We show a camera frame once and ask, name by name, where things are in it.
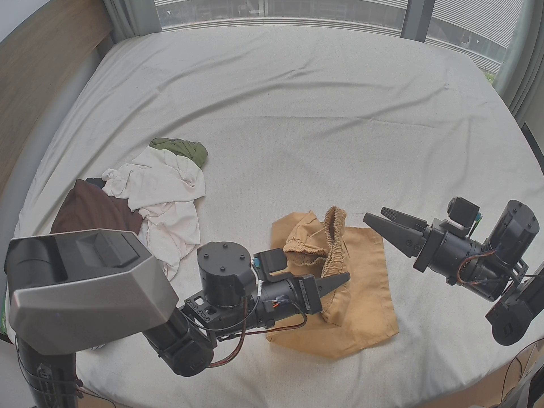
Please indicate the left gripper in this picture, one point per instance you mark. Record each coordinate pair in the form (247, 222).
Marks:
(289, 300)

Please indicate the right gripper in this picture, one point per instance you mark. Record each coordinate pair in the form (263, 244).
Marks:
(450, 253)

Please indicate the tan shorts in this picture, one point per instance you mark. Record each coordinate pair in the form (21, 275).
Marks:
(365, 278)

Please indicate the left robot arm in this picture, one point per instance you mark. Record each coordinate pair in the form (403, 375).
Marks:
(85, 295)

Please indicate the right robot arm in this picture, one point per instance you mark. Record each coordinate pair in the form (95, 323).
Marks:
(514, 236)

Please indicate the cream garment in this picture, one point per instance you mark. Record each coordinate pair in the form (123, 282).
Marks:
(170, 193)

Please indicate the green garment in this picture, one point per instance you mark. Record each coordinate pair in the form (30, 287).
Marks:
(187, 149)

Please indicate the grey-green curtain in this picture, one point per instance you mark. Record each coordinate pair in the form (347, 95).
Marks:
(127, 2)
(522, 57)

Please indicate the window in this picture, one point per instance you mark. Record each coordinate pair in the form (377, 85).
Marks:
(297, 6)

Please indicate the brown garment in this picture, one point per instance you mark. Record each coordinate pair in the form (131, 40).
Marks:
(93, 210)

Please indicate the black garment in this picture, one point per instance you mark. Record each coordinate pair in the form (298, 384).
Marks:
(95, 183)

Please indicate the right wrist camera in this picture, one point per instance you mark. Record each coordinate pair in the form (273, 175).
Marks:
(463, 213)

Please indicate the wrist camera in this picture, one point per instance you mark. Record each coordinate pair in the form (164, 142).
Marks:
(272, 261)
(463, 213)

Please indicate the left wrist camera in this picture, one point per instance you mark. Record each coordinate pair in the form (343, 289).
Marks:
(272, 261)

